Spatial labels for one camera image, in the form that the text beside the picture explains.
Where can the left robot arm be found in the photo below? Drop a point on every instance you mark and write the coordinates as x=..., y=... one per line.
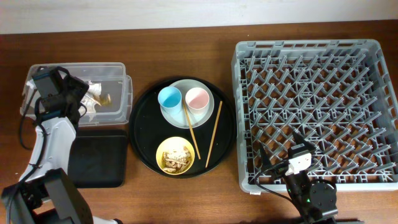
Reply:
x=44, y=193

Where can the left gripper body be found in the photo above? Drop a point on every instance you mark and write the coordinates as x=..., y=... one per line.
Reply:
x=76, y=90

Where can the round black serving tray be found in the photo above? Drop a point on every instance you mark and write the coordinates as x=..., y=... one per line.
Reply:
x=148, y=128

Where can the black rectangular tray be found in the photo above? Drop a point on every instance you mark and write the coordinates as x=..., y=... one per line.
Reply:
x=98, y=158

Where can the gold foil wrapper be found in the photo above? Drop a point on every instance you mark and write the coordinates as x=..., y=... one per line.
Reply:
x=102, y=100

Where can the pink plastic cup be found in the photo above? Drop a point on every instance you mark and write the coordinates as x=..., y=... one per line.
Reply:
x=197, y=100

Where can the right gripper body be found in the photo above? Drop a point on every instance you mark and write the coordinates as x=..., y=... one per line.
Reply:
x=311, y=158

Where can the yellow bowl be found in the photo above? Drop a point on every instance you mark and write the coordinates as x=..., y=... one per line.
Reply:
x=172, y=143

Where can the clear plastic waste bin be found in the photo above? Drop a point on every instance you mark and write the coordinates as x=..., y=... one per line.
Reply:
x=113, y=79

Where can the grey dishwasher rack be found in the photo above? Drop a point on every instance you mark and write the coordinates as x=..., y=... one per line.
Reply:
x=337, y=94

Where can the wooden chopstick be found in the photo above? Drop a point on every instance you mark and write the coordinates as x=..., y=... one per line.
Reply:
x=213, y=133
x=191, y=130

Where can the white napkin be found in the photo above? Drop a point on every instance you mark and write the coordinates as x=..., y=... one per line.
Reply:
x=91, y=98

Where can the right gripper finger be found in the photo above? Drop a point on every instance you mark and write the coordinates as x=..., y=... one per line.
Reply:
x=265, y=161
x=300, y=140

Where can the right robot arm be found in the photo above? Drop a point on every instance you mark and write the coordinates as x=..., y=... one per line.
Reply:
x=315, y=199

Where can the food scraps and rice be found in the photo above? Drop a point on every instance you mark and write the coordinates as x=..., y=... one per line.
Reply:
x=176, y=160

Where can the grey round plate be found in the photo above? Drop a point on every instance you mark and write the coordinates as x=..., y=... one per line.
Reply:
x=179, y=120

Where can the blue plastic cup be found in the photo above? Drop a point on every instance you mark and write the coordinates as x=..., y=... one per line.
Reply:
x=170, y=100

